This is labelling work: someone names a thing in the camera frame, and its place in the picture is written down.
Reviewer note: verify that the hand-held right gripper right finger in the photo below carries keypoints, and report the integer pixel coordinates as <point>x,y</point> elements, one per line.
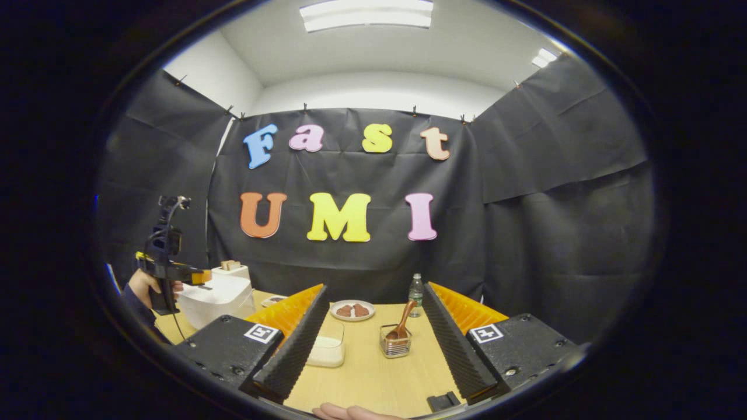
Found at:
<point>455,350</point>

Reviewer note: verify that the clear box of rice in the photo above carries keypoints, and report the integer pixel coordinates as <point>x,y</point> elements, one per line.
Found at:
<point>327,353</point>

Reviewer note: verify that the white rice cooker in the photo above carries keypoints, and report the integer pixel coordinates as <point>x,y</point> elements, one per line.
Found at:
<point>216,300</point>

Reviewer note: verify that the small ceiling light panel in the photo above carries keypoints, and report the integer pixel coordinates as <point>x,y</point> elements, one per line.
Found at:
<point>544,58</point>

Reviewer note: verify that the clear water bottle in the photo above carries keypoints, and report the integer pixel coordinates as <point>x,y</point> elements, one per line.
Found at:
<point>415,294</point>

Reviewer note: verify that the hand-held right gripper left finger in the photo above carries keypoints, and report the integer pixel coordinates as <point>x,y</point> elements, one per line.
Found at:
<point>297,350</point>

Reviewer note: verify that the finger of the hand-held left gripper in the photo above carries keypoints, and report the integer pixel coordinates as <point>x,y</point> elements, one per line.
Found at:
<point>199,277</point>

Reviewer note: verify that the white round plate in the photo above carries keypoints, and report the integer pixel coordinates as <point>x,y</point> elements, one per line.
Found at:
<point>352,319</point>

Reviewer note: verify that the brown sausage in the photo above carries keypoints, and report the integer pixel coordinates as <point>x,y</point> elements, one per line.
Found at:
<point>344,311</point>
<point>360,310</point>

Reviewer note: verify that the white toaster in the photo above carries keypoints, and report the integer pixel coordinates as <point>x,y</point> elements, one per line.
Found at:
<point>240,273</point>

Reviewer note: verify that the long ceiling light panel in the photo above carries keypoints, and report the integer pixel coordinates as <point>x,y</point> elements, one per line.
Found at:
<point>367,14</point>

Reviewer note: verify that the black backdrop cloth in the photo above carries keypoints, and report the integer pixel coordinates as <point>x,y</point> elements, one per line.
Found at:
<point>350,262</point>

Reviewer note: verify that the brown wooden spoon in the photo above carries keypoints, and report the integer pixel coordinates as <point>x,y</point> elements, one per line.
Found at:
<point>402,324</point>

